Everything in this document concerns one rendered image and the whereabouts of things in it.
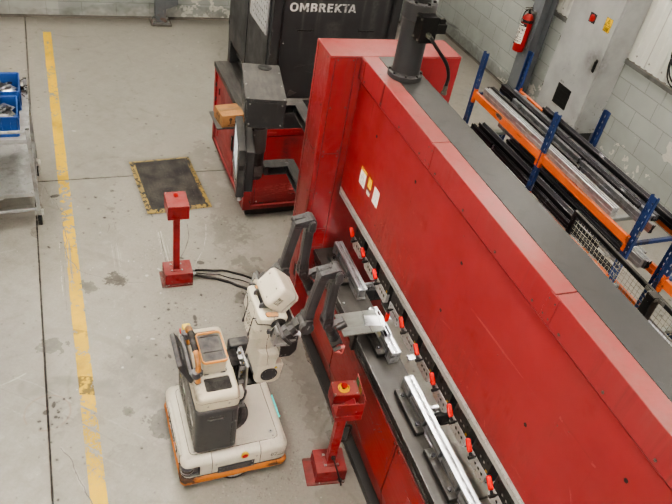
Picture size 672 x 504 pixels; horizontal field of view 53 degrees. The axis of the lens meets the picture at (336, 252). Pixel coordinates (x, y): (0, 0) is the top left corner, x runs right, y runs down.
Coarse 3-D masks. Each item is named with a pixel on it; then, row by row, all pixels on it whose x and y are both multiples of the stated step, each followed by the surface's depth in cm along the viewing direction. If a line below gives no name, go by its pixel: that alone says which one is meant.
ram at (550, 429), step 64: (384, 128) 371; (384, 192) 379; (384, 256) 387; (448, 256) 318; (448, 320) 324; (512, 320) 274; (448, 384) 330; (512, 384) 278; (576, 384) 241; (512, 448) 283; (576, 448) 244
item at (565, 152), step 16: (496, 96) 575; (512, 96) 586; (512, 112) 556; (528, 112) 560; (544, 112) 572; (528, 128) 536; (544, 128) 543; (560, 128) 551; (560, 144) 528; (576, 144) 533; (560, 160) 505; (576, 160) 513; (592, 160) 510; (608, 160) 513; (576, 176) 491; (592, 176) 499; (608, 176) 495; (624, 176) 499; (592, 192) 478; (608, 192) 485; (624, 192) 479; (640, 192) 483; (608, 208) 465; (624, 208) 472; (640, 208) 474; (656, 208) 472
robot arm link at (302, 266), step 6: (312, 222) 370; (306, 228) 374; (312, 228) 372; (306, 234) 377; (312, 234) 379; (306, 240) 380; (306, 246) 383; (300, 252) 388; (306, 252) 386; (300, 258) 390; (306, 258) 389; (300, 264) 391; (306, 264) 392; (300, 270) 393; (306, 270) 395; (300, 276) 396
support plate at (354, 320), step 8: (352, 312) 409; (360, 312) 410; (368, 312) 411; (352, 320) 404; (360, 320) 405; (344, 328) 398; (352, 328) 399; (360, 328) 400; (368, 328) 401; (376, 328) 402; (344, 336) 393
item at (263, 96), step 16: (256, 64) 438; (256, 80) 420; (272, 80) 423; (256, 96) 403; (272, 96) 407; (256, 112) 406; (272, 112) 408; (256, 128) 459; (256, 144) 465; (256, 160) 474; (256, 176) 483
